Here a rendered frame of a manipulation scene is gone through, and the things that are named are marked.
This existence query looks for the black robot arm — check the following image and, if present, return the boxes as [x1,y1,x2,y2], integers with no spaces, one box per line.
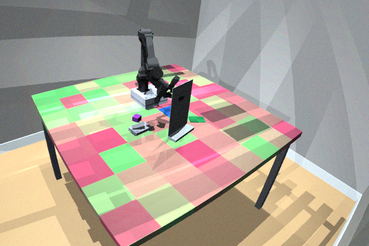
[136,29,168,97]

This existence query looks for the blue square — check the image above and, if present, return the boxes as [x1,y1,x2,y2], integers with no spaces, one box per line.
[159,106,171,117]

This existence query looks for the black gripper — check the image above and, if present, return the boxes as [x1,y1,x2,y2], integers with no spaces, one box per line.
[154,75,180,104]

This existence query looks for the green flat slab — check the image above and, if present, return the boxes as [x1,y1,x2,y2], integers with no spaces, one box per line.
[189,116,206,122]

